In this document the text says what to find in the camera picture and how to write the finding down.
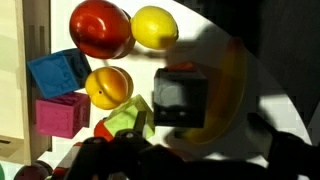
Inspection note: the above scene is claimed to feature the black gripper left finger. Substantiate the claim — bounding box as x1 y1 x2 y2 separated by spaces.
134 111 147 135

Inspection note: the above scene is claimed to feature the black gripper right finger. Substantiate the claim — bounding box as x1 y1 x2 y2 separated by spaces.
245 112 277 165

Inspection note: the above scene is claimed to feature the gray toy block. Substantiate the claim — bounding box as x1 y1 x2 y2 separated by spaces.
153 68 208 128

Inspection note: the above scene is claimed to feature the light green toy block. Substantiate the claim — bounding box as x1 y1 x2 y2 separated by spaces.
104 94 155 138

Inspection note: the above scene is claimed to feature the orange translucent block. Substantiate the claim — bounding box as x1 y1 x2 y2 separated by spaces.
167 62 195 71

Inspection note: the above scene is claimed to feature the pink toy block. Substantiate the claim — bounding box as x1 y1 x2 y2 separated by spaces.
36 92 91 139

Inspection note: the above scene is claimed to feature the blue toy block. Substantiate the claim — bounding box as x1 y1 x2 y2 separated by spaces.
27 48 92 98

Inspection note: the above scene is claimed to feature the wooden tray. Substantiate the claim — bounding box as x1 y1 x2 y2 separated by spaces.
0 0 52 165

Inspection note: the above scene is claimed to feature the small red toy piece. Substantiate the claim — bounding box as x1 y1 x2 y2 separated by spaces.
94 118 113 141

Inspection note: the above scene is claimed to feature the yellow orange toy peach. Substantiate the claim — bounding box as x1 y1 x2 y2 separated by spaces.
85 66 134 110

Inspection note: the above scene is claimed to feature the yellow toy banana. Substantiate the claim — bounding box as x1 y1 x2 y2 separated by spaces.
180 38 247 144

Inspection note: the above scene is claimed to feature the yellow toy lemon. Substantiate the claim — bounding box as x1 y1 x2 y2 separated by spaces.
130 6 179 50

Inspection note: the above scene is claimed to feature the red toy apple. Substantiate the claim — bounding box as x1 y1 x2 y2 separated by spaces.
69 0 132 59

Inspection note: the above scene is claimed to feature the dark red plum toy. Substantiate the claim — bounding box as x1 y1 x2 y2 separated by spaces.
13 160 53 180

